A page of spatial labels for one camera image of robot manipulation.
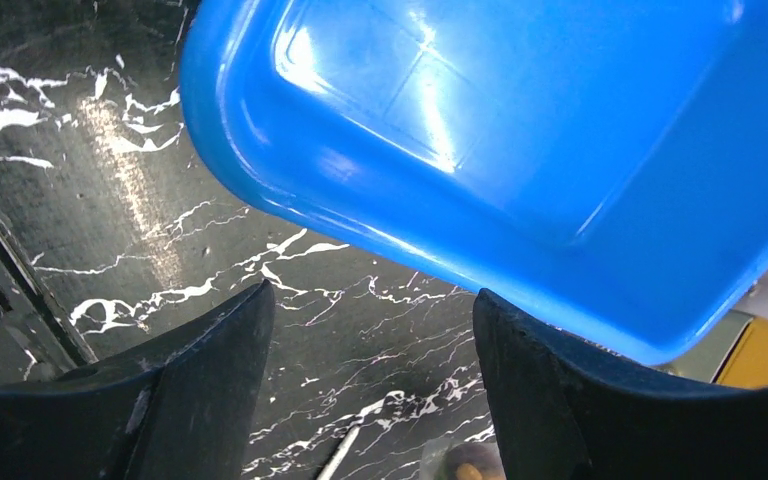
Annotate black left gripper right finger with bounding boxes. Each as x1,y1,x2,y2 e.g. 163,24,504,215
473,289,768,479

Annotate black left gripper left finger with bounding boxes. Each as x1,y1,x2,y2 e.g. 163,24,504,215
0,282,275,479

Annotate brown longan bunch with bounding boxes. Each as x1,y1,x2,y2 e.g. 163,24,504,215
454,463,484,480

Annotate blue plastic bin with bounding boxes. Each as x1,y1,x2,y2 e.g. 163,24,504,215
180,1,768,365

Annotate clear zip top bag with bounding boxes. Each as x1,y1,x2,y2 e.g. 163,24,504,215
418,437,506,480

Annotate black and white pen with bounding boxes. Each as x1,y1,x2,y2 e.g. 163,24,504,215
316,425,361,480

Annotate aluminium frame rail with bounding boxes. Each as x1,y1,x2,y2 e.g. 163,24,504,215
0,225,98,385

